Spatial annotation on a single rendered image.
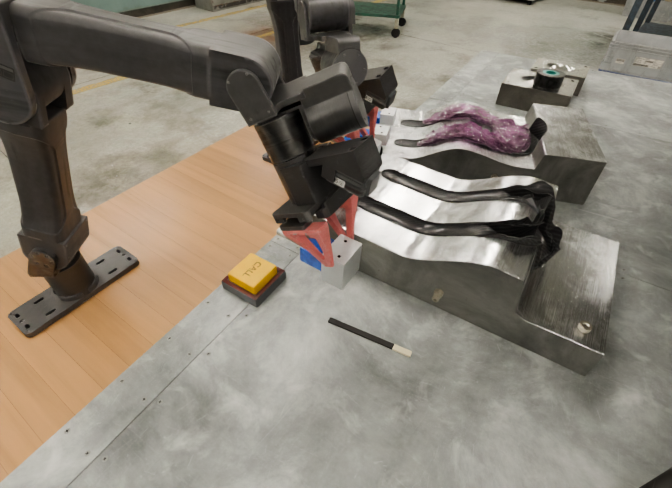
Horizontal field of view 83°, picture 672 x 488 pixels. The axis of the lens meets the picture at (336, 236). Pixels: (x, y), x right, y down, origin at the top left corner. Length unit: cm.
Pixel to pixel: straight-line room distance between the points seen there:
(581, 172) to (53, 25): 90
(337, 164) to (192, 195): 57
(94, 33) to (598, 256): 77
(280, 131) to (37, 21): 24
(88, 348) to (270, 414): 31
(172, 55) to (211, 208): 49
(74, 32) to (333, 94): 25
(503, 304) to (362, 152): 33
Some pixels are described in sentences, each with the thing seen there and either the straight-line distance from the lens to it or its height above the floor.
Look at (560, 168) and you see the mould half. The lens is 94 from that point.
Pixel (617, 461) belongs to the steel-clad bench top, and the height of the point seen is 80.
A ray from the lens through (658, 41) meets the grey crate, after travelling 431.
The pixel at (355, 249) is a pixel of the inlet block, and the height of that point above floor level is 95.
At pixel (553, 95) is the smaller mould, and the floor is 86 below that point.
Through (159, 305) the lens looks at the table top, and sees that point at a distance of 72.
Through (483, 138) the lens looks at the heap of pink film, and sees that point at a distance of 93.
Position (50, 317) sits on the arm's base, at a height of 81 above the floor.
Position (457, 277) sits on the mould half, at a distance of 61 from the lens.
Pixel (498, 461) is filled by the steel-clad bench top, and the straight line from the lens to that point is 58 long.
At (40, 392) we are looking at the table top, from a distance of 71.
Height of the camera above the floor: 132
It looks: 43 degrees down
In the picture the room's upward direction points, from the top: straight up
